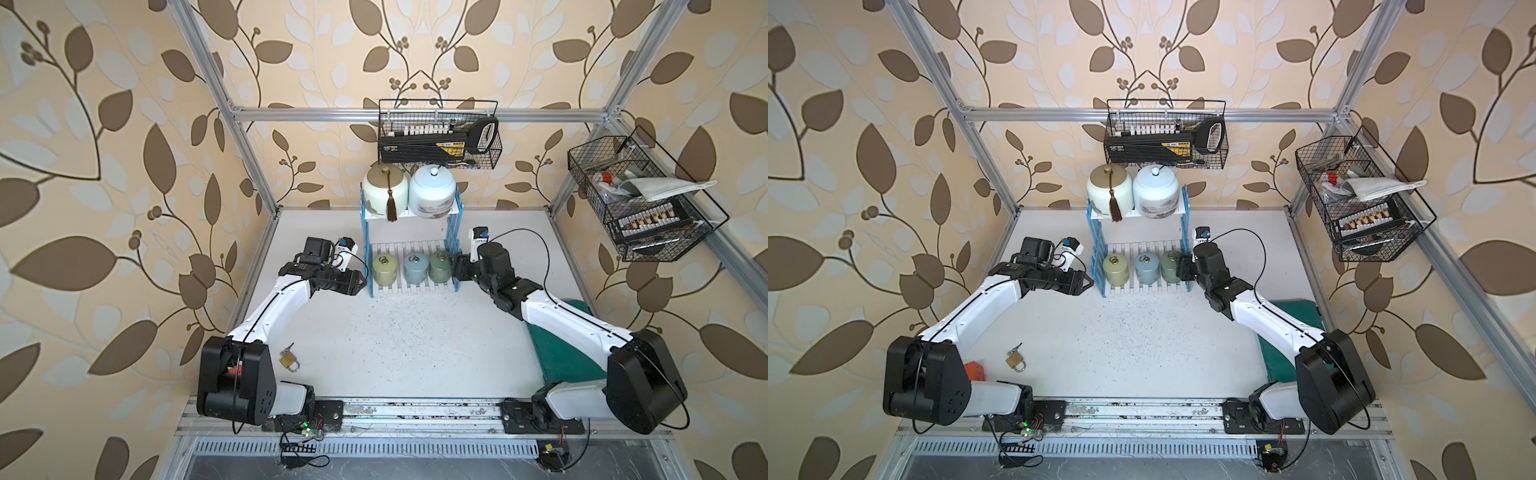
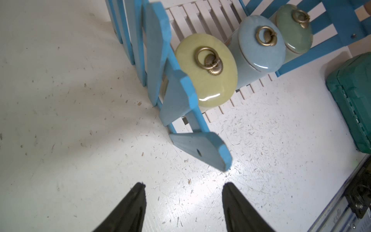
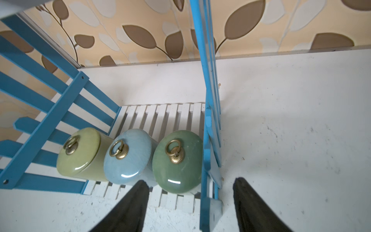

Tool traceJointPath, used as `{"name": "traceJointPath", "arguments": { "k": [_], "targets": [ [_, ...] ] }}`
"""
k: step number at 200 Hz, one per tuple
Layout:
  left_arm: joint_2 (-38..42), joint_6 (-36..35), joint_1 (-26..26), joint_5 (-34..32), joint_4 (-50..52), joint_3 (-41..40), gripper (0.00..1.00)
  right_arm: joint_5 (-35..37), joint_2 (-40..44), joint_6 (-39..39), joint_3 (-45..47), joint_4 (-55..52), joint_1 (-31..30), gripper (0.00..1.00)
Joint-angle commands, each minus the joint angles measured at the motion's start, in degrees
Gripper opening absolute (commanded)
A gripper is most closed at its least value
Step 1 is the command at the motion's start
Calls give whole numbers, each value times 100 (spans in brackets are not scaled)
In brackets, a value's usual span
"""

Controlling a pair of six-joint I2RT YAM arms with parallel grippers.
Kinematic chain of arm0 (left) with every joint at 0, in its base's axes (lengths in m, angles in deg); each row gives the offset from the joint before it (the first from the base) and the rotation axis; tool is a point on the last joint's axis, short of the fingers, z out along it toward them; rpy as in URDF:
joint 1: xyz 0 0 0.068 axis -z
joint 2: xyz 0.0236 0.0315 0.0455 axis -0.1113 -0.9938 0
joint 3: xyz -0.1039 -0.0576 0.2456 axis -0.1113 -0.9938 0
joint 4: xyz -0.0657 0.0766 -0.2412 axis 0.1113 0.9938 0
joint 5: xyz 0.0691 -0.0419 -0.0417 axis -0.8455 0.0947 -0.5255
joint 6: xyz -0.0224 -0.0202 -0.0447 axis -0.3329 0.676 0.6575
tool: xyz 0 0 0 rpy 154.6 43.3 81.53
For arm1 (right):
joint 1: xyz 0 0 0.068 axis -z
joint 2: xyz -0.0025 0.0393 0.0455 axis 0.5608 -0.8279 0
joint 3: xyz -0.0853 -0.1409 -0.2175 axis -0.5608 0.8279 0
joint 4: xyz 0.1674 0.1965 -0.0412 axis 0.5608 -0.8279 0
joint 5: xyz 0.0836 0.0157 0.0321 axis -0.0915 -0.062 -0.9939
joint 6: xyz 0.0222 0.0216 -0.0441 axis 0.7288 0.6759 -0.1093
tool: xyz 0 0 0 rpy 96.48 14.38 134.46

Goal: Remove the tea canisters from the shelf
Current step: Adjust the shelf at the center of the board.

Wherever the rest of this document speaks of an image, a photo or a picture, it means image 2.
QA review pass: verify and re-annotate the green plastic tool case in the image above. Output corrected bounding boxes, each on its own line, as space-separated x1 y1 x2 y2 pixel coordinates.
326 52 371 154

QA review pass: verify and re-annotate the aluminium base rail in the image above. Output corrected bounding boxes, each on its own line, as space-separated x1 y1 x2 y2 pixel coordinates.
309 155 371 232

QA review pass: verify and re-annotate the green tea canister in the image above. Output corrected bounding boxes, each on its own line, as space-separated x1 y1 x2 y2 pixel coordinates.
270 4 313 63

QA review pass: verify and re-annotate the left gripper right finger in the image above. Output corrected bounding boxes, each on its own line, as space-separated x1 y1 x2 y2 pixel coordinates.
222 182 274 232

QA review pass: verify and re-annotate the blue-grey tea canister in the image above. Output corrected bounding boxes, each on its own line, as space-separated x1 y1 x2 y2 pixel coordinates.
225 15 286 89

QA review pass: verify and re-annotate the blue and white wooden shelf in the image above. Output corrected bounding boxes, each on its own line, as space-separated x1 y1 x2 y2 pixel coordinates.
106 1 371 172

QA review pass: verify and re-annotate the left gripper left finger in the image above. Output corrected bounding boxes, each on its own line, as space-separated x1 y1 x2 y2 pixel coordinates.
94 182 146 232

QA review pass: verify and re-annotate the yellow-green tea canister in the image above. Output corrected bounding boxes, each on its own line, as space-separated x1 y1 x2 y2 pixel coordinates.
175 33 238 113

